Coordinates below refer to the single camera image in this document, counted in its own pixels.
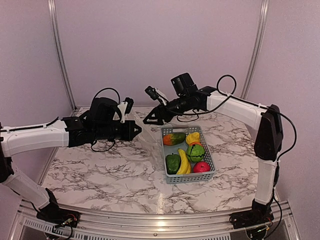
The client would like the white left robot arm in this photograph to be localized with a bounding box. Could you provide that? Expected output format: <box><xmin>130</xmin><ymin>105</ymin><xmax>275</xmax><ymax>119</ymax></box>
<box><xmin>0</xmin><ymin>97</ymin><xmax>142</xmax><ymax>223</ymax></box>

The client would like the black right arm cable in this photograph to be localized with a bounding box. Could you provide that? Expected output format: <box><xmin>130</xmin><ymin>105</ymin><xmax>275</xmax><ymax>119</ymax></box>
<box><xmin>174</xmin><ymin>74</ymin><xmax>297</xmax><ymax>163</ymax></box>

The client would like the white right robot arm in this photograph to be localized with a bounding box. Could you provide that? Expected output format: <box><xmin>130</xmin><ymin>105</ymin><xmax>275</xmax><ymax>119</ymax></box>
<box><xmin>143</xmin><ymin>73</ymin><xmax>284</xmax><ymax>224</ymax></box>

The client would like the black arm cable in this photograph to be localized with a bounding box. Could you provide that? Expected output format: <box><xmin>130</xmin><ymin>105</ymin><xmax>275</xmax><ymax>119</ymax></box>
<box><xmin>0</xmin><ymin>87</ymin><xmax>122</xmax><ymax>153</ymax></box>
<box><xmin>174</xmin><ymin>74</ymin><xmax>297</xmax><ymax>163</ymax></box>

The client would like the right aluminium frame post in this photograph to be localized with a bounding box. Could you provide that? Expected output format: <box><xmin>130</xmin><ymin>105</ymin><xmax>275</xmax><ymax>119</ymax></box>
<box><xmin>240</xmin><ymin>0</ymin><xmax>270</xmax><ymax>100</ymax></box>

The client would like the green toy watermelon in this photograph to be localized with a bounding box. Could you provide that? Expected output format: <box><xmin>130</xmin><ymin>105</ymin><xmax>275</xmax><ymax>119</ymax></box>
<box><xmin>186</xmin><ymin>144</ymin><xmax>206</xmax><ymax>163</ymax></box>

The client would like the red toy apple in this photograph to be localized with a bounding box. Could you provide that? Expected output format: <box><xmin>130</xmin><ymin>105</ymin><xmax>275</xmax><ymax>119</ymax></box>
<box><xmin>193</xmin><ymin>161</ymin><xmax>211</xmax><ymax>173</ymax></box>

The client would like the grey plastic basket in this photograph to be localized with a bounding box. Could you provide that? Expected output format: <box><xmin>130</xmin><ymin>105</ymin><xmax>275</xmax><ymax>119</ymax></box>
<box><xmin>160</xmin><ymin>125</ymin><xmax>217</xmax><ymax>184</ymax></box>

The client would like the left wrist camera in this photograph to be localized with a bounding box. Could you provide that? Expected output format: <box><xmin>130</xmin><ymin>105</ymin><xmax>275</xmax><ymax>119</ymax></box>
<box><xmin>117</xmin><ymin>97</ymin><xmax>134</xmax><ymax>124</ymax></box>

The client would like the aluminium frame post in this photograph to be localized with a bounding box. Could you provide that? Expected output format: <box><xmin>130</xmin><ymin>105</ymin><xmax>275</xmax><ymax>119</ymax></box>
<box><xmin>47</xmin><ymin>0</ymin><xmax>77</xmax><ymax>112</ymax></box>
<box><xmin>240</xmin><ymin>0</ymin><xmax>270</xmax><ymax>100</ymax></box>

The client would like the green toy bell pepper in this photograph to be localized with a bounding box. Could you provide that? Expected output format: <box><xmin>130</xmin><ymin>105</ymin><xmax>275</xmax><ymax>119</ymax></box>
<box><xmin>165</xmin><ymin>153</ymin><xmax>181</xmax><ymax>175</ymax></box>

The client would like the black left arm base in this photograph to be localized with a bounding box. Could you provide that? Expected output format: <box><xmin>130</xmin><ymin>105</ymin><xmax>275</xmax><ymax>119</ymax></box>
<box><xmin>36</xmin><ymin>188</ymin><xmax>80</xmax><ymax>228</ymax></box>

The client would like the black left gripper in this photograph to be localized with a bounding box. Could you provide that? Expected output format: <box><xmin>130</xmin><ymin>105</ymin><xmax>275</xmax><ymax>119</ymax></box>
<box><xmin>94</xmin><ymin>120</ymin><xmax>142</xmax><ymax>141</ymax></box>

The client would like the green orange toy mango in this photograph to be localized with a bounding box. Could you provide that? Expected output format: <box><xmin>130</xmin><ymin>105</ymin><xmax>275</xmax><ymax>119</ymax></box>
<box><xmin>162</xmin><ymin>132</ymin><xmax>186</xmax><ymax>146</ymax></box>

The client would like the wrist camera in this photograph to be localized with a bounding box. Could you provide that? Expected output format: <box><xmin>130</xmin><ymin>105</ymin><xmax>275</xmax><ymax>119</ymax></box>
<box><xmin>144</xmin><ymin>86</ymin><xmax>169</xmax><ymax>106</ymax></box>
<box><xmin>117</xmin><ymin>97</ymin><xmax>134</xmax><ymax>124</ymax></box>

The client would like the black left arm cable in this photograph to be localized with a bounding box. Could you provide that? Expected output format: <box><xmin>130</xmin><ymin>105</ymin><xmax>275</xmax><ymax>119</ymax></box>
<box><xmin>0</xmin><ymin>87</ymin><xmax>122</xmax><ymax>153</ymax></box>

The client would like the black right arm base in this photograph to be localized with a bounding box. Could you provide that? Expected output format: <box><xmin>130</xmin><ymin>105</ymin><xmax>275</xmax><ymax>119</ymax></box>
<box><xmin>229</xmin><ymin>197</ymin><xmax>274</xmax><ymax>229</ymax></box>

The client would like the yellow toy banana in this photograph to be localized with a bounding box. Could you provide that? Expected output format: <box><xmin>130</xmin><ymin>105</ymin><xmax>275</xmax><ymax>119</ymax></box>
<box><xmin>176</xmin><ymin>148</ymin><xmax>192</xmax><ymax>175</ymax></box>

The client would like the left aluminium frame post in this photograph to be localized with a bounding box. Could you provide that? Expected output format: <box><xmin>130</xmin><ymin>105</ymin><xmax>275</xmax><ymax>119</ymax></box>
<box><xmin>47</xmin><ymin>0</ymin><xmax>77</xmax><ymax>112</ymax></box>

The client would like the aluminium front rail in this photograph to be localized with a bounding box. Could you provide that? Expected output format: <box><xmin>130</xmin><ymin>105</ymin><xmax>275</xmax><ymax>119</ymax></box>
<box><xmin>7</xmin><ymin>197</ymin><xmax>301</xmax><ymax>240</ymax></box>

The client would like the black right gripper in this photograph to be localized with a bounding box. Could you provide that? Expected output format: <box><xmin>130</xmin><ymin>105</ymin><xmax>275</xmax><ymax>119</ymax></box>
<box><xmin>143</xmin><ymin>94</ymin><xmax>191</xmax><ymax>126</ymax></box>

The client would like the clear zip top bag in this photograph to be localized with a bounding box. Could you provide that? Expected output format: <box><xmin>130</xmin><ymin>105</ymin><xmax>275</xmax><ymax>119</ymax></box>
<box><xmin>125</xmin><ymin>107</ymin><xmax>165</xmax><ymax>172</ymax></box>

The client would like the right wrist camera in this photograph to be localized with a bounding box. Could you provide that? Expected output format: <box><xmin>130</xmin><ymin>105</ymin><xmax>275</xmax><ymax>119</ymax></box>
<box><xmin>144</xmin><ymin>86</ymin><xmax>169</xmax><ymax>106</ymax></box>

